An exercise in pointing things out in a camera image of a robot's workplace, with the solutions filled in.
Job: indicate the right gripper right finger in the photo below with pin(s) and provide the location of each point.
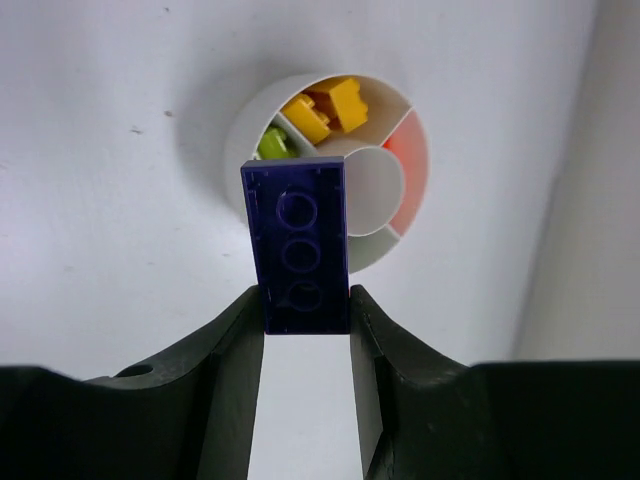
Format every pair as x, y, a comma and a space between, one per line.
422, 415

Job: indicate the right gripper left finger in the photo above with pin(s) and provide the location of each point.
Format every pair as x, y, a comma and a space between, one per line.
186, 412

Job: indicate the blue lego plate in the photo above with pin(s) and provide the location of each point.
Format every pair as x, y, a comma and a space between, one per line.
296, 211

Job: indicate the lime lego brick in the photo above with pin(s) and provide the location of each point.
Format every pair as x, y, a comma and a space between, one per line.
272, 144

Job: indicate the yellow-orange lego brick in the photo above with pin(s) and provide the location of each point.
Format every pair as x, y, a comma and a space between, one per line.
313, 124

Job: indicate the white divided round container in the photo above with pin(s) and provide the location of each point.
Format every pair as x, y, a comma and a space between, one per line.
386, 160

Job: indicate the yellow tall lego brick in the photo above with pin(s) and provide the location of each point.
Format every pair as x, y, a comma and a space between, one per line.
340, 100

